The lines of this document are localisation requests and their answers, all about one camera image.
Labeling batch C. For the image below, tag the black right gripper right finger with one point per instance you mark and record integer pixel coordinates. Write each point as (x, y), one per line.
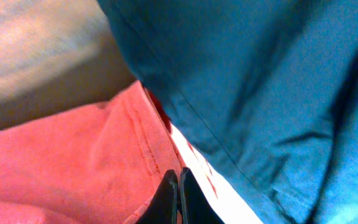
(195, 208)

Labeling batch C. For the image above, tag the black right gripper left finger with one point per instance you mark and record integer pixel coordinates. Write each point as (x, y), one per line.
(163, 206)

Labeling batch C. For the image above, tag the orange soccer t-shirt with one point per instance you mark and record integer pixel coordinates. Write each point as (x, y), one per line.
(99, 163)

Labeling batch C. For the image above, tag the white garment under pile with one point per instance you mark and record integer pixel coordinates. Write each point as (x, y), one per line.
(221, 196)

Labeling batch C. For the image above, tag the navy blue garment pile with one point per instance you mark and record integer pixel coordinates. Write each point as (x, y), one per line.
(265, 90)

